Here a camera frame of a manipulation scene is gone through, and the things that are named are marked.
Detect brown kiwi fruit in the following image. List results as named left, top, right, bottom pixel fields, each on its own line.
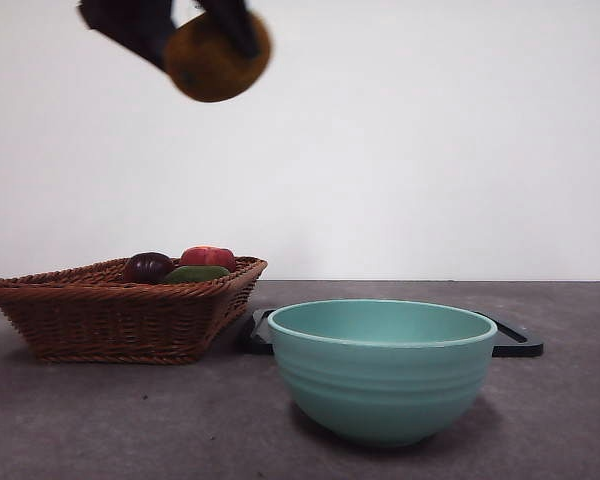
left=162, top=9, right=273, bottom=104

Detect green avocado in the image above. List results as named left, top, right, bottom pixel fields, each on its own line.
left=162, top=264, right=231, bottom=286

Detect brown wicker basket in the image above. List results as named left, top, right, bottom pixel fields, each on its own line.
left=0, top=255, right=270, bottom=365

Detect red peach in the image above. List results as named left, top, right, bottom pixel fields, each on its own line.
left=179, top=245, right=238, bottom=274

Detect teal bowl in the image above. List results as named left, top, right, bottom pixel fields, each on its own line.
left=266, top=298, right=498, bottom=448

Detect dark rectangular tray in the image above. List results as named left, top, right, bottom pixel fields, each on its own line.
left=236, top=307, right=545, bottom=359

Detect dark purple plum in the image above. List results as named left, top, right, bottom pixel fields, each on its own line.
left=122, top=251, right=176, bottom=285

